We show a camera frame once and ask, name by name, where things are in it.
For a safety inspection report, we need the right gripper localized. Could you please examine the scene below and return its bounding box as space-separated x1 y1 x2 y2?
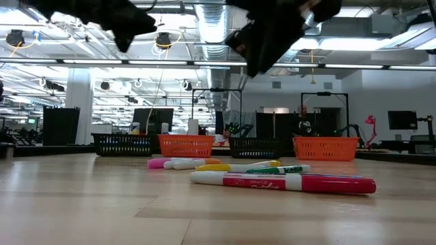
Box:
224 0 343 78

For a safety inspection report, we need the thin green marker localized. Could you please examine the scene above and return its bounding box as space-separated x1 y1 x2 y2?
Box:
245 164 311 174

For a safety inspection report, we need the person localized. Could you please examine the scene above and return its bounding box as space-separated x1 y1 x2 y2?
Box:
295 104 316 137
213 131 232 147

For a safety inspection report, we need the black plastic basket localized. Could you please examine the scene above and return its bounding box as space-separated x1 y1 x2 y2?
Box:
228 136 283 160
92 133 154 157

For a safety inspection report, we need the black partition screen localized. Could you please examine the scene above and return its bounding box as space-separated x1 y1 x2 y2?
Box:
255 112 341 139

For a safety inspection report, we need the red desk lamp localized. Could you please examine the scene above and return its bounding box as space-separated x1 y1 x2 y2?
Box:
364 114 378 149

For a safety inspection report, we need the orange plastic basket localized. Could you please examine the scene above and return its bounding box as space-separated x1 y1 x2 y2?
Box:
157 134 215 159
292 136 360 162

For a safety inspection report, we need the thin red marker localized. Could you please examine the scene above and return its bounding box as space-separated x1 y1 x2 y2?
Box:
189 170 377 195

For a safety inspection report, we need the silver air duct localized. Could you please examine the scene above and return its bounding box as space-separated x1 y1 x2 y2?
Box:
193 0 236 112
268 8 323 65

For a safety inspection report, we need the black monitor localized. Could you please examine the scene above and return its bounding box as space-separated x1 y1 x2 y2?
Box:
131 108 174 135
387 110 419 131

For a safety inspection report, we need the thin yellow marker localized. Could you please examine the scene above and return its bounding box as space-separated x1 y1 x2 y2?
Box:
196 160 282 172

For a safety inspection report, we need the black cabinet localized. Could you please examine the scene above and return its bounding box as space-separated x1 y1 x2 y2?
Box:
42 106 81 146

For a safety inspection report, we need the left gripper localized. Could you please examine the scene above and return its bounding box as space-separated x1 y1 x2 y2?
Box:
78 0 158 54

